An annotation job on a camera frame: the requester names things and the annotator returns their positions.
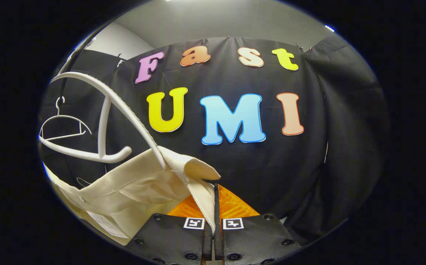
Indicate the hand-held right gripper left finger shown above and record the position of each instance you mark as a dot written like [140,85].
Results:
[169,239]

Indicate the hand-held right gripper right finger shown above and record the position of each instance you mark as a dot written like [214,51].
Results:
[217,213]

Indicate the cream button shirt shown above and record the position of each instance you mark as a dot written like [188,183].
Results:
[143,184]

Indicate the empty white clothes hanger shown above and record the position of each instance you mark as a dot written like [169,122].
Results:
[60,116]

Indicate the black backdrop cloth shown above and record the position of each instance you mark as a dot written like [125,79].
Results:
[272,165]

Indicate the ceiling light panel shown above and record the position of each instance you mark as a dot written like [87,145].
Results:
[329,28]

